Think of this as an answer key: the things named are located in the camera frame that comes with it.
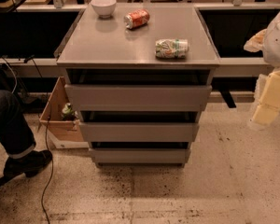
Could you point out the grey top drawer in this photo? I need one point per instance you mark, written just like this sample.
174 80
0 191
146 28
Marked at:
137 98

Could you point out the green white soda can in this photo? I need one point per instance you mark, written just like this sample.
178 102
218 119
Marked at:
171 48

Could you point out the grey bottom drawer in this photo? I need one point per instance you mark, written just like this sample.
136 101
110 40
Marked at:
119 155

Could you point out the orange soda can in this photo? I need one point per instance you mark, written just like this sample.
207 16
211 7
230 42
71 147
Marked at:
136 18

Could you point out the grey middle drawer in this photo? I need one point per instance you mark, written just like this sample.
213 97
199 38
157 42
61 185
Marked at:
139 132

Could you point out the person leg dark jeans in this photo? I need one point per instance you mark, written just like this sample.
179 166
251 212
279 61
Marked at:
15 135

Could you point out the brown cardboard box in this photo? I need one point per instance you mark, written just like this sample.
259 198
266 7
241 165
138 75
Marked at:
62 130

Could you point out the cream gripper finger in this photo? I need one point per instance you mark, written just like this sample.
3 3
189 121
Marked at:
267 99
255 43

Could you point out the grey workbench frame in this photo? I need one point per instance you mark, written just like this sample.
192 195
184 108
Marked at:
40 33

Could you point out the green bottle in box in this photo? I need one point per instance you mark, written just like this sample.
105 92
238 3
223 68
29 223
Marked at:
67 112

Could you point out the white ceramic bowl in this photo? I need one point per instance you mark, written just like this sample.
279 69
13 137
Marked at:
104 8

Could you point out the black shoe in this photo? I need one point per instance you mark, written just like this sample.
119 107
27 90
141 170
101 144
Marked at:
30 165

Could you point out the grey drawer cabinet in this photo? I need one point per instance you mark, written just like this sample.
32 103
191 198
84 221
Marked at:
105 52

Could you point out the grey drawer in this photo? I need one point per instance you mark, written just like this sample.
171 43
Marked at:
139 132
137 98
119 155

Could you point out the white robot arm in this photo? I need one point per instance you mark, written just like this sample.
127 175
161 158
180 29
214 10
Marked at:
271 49

